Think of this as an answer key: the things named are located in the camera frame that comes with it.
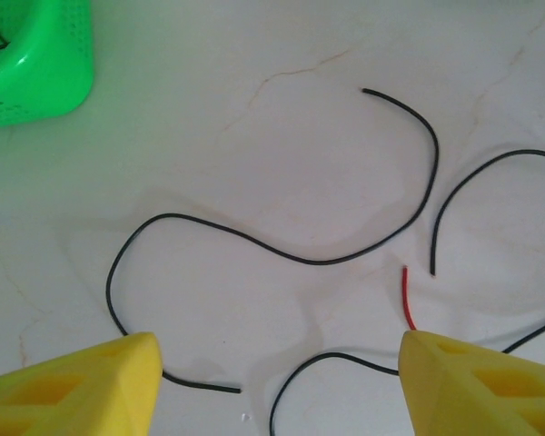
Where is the green plastic basket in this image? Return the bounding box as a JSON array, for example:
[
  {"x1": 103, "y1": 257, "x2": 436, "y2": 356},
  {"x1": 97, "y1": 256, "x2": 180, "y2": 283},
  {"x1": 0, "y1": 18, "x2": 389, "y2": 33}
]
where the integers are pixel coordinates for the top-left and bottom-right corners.
[{"x1": 0, "y1": 0, "x2": 95, "y2": 132}]

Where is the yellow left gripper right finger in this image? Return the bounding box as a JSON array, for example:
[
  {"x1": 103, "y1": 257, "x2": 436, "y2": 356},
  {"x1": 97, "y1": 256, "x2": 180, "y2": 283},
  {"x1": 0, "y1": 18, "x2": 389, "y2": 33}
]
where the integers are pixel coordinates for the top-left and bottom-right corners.
[{"x1": 398, "y1": 329, "x2": 545, "y2": 436}]

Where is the thin red cable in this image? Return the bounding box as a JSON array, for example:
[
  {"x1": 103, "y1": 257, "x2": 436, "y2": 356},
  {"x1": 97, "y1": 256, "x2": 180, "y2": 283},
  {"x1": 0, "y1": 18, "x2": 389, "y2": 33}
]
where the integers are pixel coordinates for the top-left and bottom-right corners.
[{"x1": 401, "y1": 266, "x2": 418, "y2": 332}]

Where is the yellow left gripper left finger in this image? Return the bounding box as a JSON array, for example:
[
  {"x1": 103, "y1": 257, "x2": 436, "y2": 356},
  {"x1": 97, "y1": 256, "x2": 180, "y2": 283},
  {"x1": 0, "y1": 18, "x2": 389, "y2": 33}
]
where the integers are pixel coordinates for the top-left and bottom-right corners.
[{"x1": 0, "y1": 331, "x2": 164, "y2": 436}]

